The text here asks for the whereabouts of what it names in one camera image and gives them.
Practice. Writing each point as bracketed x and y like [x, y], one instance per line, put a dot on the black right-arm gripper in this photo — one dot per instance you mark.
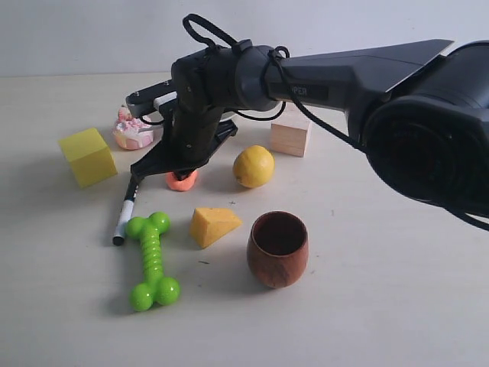
[205, 87]

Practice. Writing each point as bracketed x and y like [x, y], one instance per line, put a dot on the orange clay blob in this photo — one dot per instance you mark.
[181, 185]

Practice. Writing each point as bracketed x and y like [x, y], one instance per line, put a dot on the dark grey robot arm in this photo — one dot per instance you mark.
[418, 111]

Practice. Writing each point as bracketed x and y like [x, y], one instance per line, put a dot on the pink toy cake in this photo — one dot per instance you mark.
[131, 133]

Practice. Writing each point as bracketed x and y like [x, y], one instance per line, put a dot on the orange sponge wedge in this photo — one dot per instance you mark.
[208, 225]

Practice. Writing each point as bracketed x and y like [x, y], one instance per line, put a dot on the white ceramic bowl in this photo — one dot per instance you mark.
[227, 115]

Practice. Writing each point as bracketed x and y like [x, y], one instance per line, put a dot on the yellow lemon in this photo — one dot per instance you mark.
[254, 167]

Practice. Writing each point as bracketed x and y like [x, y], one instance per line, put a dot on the yellow foam cube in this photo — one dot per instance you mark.
[89, 157]

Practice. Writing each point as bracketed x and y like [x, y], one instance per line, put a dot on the black white marker pen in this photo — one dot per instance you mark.
[126, 211]

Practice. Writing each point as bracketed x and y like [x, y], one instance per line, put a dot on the light wooden block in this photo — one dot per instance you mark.
[289, 134]

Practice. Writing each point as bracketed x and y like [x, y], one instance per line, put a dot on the green toy bone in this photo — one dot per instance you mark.
[156, 287]

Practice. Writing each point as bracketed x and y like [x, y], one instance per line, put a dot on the brown wooden cup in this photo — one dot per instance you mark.
[278, 249]

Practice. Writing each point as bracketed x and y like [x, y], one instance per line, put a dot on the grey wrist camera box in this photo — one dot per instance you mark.
[148, 100]

